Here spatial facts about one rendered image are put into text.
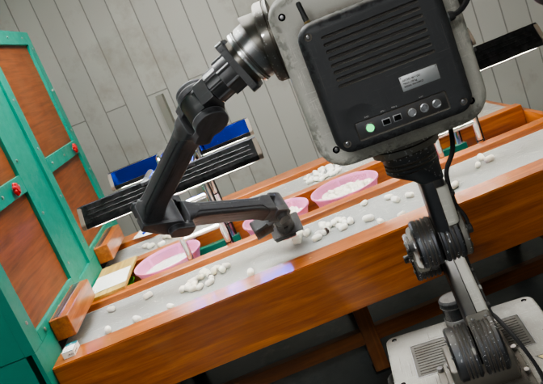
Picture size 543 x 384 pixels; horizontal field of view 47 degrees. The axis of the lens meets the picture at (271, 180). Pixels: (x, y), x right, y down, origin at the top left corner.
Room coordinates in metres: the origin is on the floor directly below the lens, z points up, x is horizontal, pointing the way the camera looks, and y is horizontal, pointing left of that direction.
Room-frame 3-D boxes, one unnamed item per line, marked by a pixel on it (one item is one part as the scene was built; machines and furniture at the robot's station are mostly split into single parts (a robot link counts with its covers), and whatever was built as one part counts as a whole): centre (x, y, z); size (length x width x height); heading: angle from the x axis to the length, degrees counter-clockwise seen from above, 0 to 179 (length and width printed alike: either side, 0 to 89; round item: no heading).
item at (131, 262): (2.26, 0.69, 0.77); 0.33 x 0.15 x 0.01; 0
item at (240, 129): (2.54, 0.30, 1.08); 0.62 x 0.08 x 0.07; 90
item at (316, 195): (2.26, -0.25, 0.72); 0.27 x 0.27 x 0.10
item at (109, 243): (2.60, 0.74, 0.83); 0.30 x 0.06 x 0.07; 0
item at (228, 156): (1.98, 0.30, 1.08); 0.62 x 0.08 x 0.07; 90
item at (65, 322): (1.92, 0.74, 0.83); 0.30 x 0.06 x 0.07; 0
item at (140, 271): (2.26, 0.47, 0.72); 0.27 x 0.27 x 0.10
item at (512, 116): (2.42, -0.13, 0.71); 1.81 x 0.05 x 0.11; 90
